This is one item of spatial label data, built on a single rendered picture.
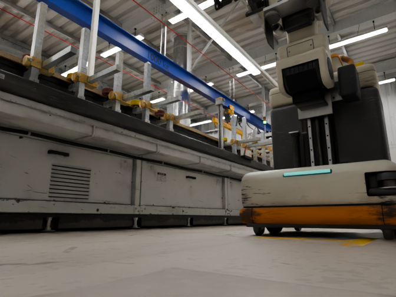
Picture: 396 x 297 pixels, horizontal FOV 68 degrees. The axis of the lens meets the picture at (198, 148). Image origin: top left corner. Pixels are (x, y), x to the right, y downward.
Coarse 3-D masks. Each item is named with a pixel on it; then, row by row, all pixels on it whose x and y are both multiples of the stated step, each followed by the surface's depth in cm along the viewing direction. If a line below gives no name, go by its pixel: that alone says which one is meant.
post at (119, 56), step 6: (120, 54) 188; (120, 60) 187; (120, 72) 186; (114, 78) 185; (120, 78) 185; (114, 84) 184; (120, 84) 184; (114, 90) 182; (120, 90) 184; (114, 102) 180; (120, 102) 182
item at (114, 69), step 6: (114, 66) 151; (120, 66) 152; (102, 72) 157; (108, 72) 153; (114, 72) 153; (90, 78) 162; (96, 78) 160; (102, 78) 160; (72, 84) 172; (72, 90) 174
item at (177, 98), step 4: (176, 96) 191; (180, 96) 191; (164, 100) 197; (168, 100) 195; (172, 100) 193; (176, 100) 191; (180, 100) 191; (152, 104) 203; (156, 104) 201; (160, 104) 198; (164, 104) 198; (168, 104) 198; (136, 108) 212; (140, 108) 210; (136, 112) 212; (140, 112) 212
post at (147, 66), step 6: (144, 66) 209; (150, 66) 210; (144, 72) 208; (150, 72) 209; (144, 78) 207; (150, 78) 208; (144, 84) 205; (144, 96) 203; (144, 108) 201; (144, 114) 199
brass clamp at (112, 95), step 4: (112, 92) 179; (116, 92) 180; (108, 96) 180; (112, 96) 178; (116, 96) 179; (120, 96) 182; (112, 100) 181; (120, 100) 182; (128, 100) 187; (124, 104) 188; (128, 104) 188
